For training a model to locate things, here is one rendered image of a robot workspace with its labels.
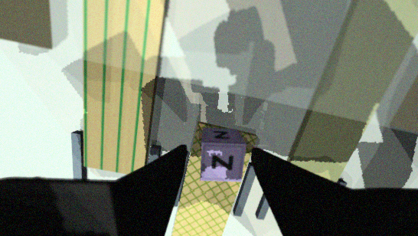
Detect tan strip with green stripes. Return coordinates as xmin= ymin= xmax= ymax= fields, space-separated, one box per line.
xmin=83 ymin=60 xmax=158 ymax=174

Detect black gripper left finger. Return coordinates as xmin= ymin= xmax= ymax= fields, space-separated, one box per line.
xmin=0 ymin=145 xmax=187 ymax=236

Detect purple cube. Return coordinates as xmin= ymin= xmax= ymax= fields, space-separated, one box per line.
xmin=200 ymin=128 xmax=247 ymax=182

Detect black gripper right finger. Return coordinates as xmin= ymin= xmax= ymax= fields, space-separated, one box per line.
xmin=251 ymin=148 xmax=418 ymax=236

